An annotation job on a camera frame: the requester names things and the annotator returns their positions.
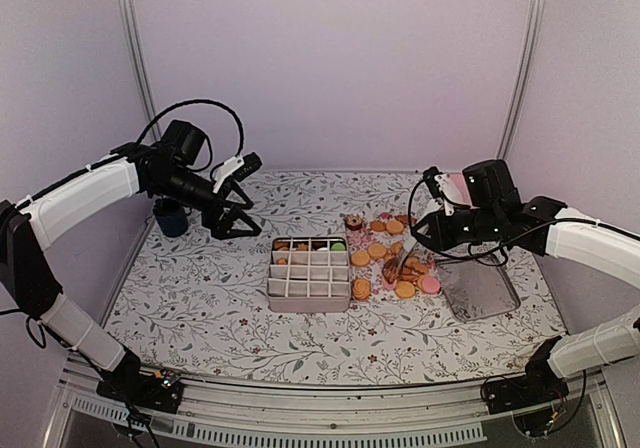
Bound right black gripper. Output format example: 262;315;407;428
412;206;503;251

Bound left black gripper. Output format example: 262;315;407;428
152;165;262;239

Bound metal serving tongs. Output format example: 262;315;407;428
382;200;442;278

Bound metal tin with white dividers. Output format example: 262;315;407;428
266;236;351;314

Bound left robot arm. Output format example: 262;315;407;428
1;121;262;402

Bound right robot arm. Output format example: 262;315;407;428
410;159;639;404

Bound pink round cookie right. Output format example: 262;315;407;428
417;275;441;295

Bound pink plate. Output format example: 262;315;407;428
449;173;472;206

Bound dark blue cup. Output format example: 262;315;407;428
153;198;189;238

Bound silver tin lid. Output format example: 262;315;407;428
436;255;521;323

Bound chocolate donut cookie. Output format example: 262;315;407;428
344;215;364;231

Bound floral tablecloth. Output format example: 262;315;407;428
106;172;565;386

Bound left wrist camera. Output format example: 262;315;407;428
210;152;262;193

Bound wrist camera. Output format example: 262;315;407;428
210;152;262;193
422;166;469;216

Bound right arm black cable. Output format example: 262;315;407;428
407;177;511;268

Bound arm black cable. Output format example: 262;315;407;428
135;98;246;159
407;177;511;268

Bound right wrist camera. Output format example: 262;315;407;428
422;166;469;216

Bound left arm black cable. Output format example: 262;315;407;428
135;98;246;159

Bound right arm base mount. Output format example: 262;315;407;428
480;368;569;414

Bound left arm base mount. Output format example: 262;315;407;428
96;368;184;414

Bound aluminium front rail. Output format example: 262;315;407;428
43;357;630;447

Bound left aluminium frame post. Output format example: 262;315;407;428
117;0;156;121

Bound aluminium frame post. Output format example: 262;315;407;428
117;0;156;121
497;0;546;160

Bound right aluminium frame post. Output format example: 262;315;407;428
497;0;546;160

